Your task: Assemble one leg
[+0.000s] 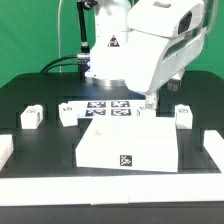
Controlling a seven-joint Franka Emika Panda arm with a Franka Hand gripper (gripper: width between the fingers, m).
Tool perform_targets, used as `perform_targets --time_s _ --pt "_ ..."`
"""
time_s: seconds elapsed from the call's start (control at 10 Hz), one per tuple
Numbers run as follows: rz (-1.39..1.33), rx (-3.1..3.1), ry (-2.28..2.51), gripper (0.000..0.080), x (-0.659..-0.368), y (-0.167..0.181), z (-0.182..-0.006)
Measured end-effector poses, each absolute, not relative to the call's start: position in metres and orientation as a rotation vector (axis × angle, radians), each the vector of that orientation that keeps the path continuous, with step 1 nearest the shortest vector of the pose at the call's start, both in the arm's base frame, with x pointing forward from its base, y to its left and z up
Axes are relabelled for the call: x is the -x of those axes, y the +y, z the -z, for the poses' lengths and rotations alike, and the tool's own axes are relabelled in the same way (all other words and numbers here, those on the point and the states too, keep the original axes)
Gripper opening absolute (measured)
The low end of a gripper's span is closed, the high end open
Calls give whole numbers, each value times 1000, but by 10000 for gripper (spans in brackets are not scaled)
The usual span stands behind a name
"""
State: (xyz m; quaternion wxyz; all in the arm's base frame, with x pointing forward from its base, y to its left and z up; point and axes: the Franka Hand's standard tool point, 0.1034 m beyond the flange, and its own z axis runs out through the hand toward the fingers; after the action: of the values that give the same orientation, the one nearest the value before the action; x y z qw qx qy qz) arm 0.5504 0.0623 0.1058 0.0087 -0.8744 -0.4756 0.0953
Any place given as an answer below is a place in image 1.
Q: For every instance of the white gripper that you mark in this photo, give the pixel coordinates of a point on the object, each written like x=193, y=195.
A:
x=156, y=52

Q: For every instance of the white square table top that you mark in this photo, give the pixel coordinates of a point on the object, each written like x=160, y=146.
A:
x=129, y=143

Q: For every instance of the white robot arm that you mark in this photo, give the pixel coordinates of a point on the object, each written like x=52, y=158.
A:
x=107, y=56

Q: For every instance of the white sheet with markers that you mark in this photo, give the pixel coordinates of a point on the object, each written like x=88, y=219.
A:
x=89, y=109

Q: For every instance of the white right fence block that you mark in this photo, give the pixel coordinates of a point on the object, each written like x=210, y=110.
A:
x=214, y=144

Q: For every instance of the white fence block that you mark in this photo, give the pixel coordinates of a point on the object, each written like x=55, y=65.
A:
x=6, y=149
x=214, y=144

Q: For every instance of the white left fence block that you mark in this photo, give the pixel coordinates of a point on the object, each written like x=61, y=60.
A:
x=6, y=149

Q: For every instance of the white front fence rail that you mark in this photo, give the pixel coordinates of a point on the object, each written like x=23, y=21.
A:
x=111, y=189

